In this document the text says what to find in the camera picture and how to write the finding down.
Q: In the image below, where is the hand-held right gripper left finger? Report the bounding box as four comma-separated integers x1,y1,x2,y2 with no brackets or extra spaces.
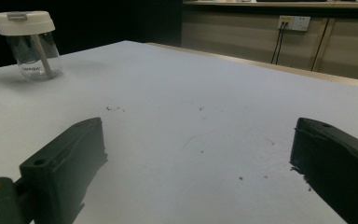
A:
19,117,109,224

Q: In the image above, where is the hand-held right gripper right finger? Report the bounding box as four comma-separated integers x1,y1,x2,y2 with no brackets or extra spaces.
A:
289,117,358,224

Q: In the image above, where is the clear cup with white lid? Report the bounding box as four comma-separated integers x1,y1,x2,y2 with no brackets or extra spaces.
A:
0,10,63,82

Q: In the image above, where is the beige straw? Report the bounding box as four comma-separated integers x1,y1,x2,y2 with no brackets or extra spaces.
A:
31,34,54,78

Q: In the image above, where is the white table mat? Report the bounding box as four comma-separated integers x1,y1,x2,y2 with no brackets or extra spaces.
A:
0,40,358,224

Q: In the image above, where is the thin black wall cable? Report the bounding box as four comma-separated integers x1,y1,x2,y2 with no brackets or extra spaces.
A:
275,21,289,65
270,21,285,64

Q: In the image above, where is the white wall socket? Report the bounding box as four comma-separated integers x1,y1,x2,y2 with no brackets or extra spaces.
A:
277,15,311,32

